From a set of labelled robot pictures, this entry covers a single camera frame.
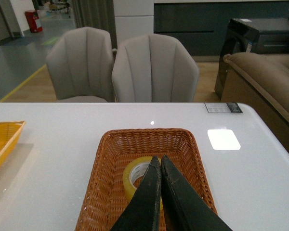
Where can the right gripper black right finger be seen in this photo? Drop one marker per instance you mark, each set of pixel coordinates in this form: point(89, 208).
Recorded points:
point(184, 209)

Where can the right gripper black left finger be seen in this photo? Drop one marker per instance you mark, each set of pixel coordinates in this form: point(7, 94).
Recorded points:
point(138, 219)

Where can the clear packing tape roll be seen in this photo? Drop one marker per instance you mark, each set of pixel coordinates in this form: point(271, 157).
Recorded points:
point(142, 181)

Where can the brown wicker basket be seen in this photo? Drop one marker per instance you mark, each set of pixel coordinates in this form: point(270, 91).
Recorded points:
point(105, 198)

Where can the yellow woven basket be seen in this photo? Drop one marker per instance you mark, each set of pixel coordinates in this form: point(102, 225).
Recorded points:
point(9, 136)

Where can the table label sticker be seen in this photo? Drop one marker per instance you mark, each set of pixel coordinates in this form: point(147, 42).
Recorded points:
point(223, 108)

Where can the grey chair right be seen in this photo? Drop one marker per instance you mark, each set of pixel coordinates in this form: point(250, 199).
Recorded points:
point(154, 68)

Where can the grey chair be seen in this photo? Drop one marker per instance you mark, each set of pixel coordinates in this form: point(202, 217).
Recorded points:
point(154, 68)
point(80, 66)

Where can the tan sofa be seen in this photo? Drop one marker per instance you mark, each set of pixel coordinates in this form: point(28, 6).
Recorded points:
point(262, 82)

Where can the grey chair left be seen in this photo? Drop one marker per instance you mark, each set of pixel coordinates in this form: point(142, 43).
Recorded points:
point(80, 66)

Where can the dark counter cabinet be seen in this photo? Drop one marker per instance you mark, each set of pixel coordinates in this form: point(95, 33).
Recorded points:
point(201, 27)

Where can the black appliance box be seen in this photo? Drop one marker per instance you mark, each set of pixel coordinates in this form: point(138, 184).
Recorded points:
point(257, 35)

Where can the grey curtain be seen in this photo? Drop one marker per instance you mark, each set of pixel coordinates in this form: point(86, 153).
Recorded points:
point(96, 13)

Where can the red fire extinguisher box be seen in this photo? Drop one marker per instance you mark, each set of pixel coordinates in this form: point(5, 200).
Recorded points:
point(33, 21)

